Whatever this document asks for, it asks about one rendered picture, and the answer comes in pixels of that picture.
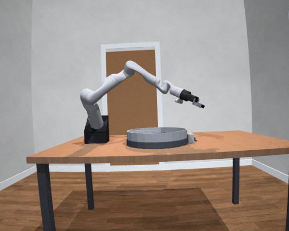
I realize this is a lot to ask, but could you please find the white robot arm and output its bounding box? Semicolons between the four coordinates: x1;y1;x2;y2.
80;61;178;129

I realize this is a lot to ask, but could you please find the grey round turntable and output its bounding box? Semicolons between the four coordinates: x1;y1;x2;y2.
127;127;196;149

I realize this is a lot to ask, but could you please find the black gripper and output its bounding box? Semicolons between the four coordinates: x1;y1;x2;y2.
175;88;205;108

